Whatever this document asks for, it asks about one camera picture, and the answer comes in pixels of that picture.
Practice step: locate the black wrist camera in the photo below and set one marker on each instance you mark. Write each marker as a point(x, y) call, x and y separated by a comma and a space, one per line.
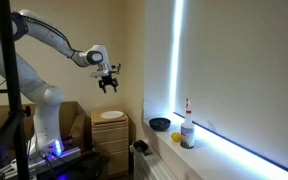
point(115, 69)

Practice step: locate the white window sill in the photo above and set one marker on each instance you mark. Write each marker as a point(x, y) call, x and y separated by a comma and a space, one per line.
point(217, 160)

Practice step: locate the wooden pull out table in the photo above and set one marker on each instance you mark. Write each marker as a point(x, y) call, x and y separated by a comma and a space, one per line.
point(110, 124)

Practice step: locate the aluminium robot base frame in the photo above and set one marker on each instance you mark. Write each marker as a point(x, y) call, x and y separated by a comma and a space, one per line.
point(64, 156)

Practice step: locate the white radiator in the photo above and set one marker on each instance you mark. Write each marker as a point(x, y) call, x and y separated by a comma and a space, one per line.
point(150, 166)

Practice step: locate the yellow lemon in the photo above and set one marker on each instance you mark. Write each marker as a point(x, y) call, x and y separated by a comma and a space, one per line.
point(175, 137)

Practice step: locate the black radiator valve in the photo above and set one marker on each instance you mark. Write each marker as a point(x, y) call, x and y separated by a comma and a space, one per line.
point(140, 146)

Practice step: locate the clear spray bottle red nozzle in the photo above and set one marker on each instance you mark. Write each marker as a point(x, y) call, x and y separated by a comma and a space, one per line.
point(187, 133)

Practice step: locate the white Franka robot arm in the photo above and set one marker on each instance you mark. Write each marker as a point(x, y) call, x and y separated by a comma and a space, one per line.
point(40, 90)

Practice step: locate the black tripod pole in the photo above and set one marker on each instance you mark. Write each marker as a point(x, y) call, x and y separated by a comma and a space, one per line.
point(12, 100)

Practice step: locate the light wooden drawer cabinet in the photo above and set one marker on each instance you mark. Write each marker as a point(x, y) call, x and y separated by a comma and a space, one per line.
point(110, 146)

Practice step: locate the wide white roller blind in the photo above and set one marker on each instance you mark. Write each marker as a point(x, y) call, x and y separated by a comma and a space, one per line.
point(244, 73)

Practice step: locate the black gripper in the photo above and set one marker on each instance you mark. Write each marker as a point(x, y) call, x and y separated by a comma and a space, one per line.
point(108, 80)

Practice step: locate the black bowl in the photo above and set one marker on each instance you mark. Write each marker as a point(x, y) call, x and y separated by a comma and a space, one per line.
point(159, 124)

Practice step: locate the narrow white roller blind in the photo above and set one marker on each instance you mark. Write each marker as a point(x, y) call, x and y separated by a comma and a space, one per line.
point(158, 56)

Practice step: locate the black perforated base board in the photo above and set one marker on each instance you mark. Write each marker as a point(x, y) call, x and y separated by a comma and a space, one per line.
point(90, 165)

